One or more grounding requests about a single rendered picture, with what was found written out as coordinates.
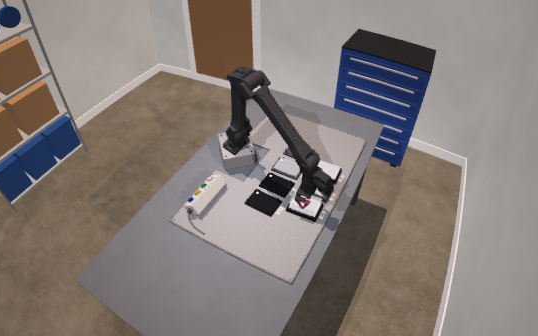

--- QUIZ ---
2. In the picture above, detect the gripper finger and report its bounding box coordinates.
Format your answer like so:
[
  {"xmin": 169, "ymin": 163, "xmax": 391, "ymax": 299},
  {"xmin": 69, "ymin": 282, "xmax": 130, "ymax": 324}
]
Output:
[{"xmin": 294, "ymin": 199, "xmax": 310, "ymax": 209}]

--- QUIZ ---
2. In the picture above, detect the white operator button panel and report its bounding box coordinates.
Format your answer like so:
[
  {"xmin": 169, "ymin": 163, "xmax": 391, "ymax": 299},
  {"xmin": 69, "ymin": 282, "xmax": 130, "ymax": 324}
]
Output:
[{"xmin": 183, "ymin": 174, "xmax": 227, "ymax": 235}]

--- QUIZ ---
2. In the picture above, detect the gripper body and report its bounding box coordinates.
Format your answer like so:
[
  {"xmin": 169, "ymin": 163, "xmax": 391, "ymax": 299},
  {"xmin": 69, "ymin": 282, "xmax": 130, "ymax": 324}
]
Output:
[{"xmin": 294, "ymin": 180, "xmax": 313, "ymax": 202}]

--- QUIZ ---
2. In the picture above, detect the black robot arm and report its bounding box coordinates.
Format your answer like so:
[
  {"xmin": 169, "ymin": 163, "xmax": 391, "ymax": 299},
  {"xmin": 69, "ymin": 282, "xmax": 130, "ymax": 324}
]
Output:
[{"xmin": 223, "ymin": 66, "xmax": 334, "ymax": 198}]

